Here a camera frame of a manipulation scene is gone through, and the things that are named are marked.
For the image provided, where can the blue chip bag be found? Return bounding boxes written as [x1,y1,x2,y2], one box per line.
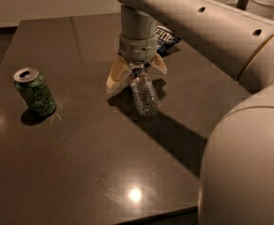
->
[155,25,181,54]

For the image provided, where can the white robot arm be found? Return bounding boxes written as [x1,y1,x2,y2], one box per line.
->
[117,0,274,225]

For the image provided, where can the clear plastic water bottle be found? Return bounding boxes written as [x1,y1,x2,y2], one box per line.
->
[129,67,160,116]

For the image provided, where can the green soda can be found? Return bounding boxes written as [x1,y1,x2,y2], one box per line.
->
[13,67,56,117]

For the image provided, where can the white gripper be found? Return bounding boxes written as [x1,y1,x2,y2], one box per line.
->
[106,35,167,94]

